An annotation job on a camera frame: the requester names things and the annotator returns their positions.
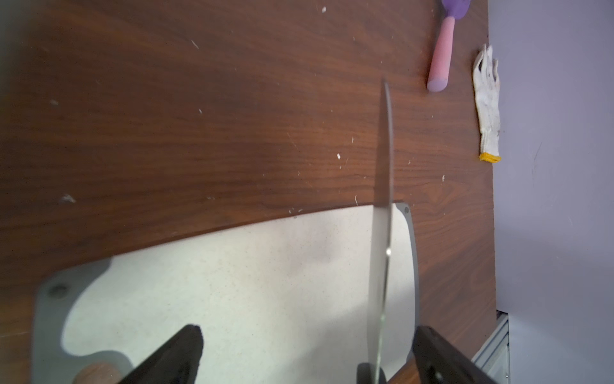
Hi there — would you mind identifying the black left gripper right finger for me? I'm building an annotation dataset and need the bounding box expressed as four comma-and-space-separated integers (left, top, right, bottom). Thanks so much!
413, 326, 496, 384

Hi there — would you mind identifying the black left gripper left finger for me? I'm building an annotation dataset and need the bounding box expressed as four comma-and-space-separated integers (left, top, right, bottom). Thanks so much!
119, 325, 204, 384

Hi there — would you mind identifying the black-handled kitchen knife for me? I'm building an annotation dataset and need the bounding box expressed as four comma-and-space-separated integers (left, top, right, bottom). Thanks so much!
357, 80, 393, 383

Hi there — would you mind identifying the white grey-rimmed cutting board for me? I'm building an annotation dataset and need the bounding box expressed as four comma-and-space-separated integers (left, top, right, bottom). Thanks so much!
31, 202, 421, 384

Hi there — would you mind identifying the white work glove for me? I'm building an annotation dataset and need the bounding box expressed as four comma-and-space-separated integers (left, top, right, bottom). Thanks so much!
473, 44, 501, 164

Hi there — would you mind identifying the purple pink garden fork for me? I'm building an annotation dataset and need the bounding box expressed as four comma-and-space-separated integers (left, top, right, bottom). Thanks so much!
427, 0, 471, 93

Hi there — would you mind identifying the aluminium front rail frame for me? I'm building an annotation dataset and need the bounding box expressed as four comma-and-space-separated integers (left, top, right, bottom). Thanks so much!
473, 311, 511, 383

